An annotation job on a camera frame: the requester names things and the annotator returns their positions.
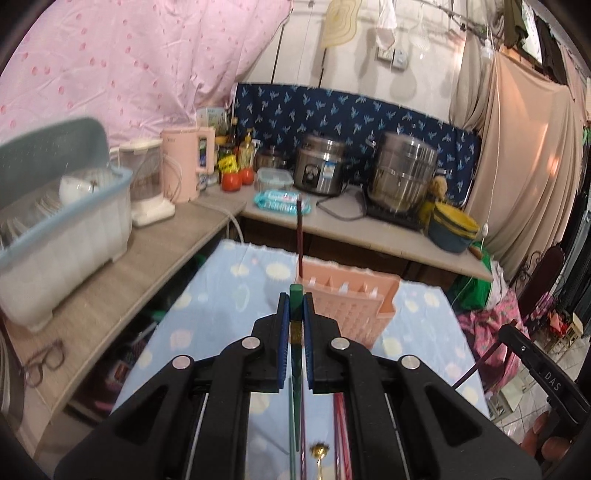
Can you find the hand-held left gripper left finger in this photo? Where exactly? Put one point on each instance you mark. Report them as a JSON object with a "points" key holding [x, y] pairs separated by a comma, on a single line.
{"points": [[283, 341]]}

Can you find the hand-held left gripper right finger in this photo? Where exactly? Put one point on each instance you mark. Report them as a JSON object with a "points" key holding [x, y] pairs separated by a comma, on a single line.
{"points": [[309, 350]]}

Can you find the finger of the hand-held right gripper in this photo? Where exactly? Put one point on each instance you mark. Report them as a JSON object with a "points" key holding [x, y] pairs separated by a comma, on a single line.
{"points": [[519, 344]]}

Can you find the dark brown chopstick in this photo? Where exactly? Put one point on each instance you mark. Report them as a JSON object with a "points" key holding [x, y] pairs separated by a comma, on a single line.
{"points": [[480, 364], [300, 240]]}

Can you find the green chopstick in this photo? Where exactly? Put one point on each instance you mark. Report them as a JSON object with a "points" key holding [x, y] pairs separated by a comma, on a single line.
{"points": [[296, 290]]}

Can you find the pink perforated utensil holder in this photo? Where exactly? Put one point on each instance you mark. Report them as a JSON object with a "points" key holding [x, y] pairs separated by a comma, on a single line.
{"points": [[360, 318]]}

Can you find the red chopsticks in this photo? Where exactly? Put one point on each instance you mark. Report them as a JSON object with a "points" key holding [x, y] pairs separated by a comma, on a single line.
{"points": [[336, 438]]}

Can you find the red chopstick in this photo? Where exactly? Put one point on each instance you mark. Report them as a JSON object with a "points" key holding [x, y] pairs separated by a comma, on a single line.
{"points": [[345, 443]]}

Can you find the person's right hand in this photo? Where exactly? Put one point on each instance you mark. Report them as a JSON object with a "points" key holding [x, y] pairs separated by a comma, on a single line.
{"points": [[551, 445]]}

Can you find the pink floral cloth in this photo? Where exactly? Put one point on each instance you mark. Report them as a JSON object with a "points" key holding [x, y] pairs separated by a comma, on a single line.
{"points": [[494, 332]]}

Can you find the green cloth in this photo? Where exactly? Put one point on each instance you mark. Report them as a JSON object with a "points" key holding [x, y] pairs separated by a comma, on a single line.
{"points": [[475, 290]]}

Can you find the dark metal chair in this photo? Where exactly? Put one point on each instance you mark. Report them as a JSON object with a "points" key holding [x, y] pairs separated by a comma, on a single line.
{"points": [[545, 277]]}

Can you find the blue planet print tablecloth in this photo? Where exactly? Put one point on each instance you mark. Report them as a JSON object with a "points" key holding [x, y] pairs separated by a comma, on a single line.
{"points": [[221, 300]]}

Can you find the blue wet wipes pack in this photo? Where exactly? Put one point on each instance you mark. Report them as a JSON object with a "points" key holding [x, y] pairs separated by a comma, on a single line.
{"points": [[281, 201]]}

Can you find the black induction cooker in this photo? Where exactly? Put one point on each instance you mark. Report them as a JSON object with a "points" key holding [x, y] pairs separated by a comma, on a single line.
{"points": [[392, 219]]}

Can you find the clear food container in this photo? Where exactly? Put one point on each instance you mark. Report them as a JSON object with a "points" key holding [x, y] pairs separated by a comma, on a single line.
{"points": [[275, 177]]}

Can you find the red tomato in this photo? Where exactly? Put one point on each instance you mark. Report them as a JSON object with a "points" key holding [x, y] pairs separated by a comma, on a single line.
{"points": [[231, 182], [248, 176]]}

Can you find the brown loofah sponge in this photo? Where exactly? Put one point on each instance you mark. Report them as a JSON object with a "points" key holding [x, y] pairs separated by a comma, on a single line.
{"points": [[439, 187]]}

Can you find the stainless steel rice cooker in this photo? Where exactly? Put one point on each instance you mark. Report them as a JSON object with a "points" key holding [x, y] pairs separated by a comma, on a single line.
{"points": [[318, 168]]}

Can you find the small steel pot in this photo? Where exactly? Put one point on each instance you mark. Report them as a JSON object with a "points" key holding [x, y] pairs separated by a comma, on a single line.
{"points": [[270, 159]]}

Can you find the yellow snack packet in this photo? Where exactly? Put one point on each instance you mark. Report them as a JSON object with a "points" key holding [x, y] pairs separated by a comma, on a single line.
{"points": [[227, 164]]}

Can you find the yellow dish soap bottle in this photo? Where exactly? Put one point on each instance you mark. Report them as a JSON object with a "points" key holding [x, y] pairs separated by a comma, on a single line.
{"points": [[247, 154]]}

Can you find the beige curtain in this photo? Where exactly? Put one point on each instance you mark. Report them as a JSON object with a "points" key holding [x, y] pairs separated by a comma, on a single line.
{"points": [[526, 152]]}

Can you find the stainless steel steamer pot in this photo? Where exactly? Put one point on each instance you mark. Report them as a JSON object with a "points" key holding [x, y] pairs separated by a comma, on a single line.
{"points": [[401, 175]]}

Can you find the pink electric kettle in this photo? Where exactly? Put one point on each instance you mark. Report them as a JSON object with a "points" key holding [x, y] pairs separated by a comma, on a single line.
{"points": [[182, 161]]}

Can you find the light blue dish drainer box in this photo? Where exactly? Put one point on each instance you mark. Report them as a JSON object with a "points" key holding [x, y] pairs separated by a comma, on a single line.
{"points": [[69, 258]]}

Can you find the eyeglasses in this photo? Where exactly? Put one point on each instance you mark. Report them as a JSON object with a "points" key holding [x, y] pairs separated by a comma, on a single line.
{"points": [[48, 362]]}

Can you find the navy leaf print cloth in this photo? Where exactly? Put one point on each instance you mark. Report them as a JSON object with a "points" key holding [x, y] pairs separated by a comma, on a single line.
{"points": [[332, 110]]}

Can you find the yellow wavy hanging board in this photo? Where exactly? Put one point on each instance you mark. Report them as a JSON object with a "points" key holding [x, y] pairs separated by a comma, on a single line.
{"points": [[342, 23]]}

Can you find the pink dotted bedsheet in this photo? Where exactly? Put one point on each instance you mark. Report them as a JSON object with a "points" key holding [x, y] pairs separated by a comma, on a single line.
{"points": [[115, 60]]}

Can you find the white wall socket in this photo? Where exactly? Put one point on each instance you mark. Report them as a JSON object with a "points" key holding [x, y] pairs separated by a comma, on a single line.
{"points": [[392, 57]]}

